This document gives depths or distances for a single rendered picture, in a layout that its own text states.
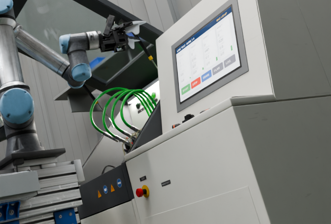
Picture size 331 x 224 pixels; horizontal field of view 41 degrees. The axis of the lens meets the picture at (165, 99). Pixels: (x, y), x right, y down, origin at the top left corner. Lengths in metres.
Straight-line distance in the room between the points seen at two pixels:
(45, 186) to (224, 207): 0.68
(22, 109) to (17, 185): 0.28
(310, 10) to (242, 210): 0.96
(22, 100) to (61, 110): 4.59
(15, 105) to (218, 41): 0.84
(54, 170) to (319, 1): 1.35
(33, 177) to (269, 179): 0.79
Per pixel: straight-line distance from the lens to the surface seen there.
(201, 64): 1.94
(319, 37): 1.99
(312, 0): 2.09
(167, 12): 4.50
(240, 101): 1.46
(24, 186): 1.59
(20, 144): 1.78
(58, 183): 1.79
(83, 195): 2.35
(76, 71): 1.78
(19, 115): 1.67
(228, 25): 1.85
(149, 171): 1.81
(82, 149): 5.90
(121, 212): 2.05
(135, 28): 1.86
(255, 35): 1.72
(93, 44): 1.83
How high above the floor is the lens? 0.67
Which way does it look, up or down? 14 degrees up
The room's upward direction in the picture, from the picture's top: 16 degrees counter-clockwise
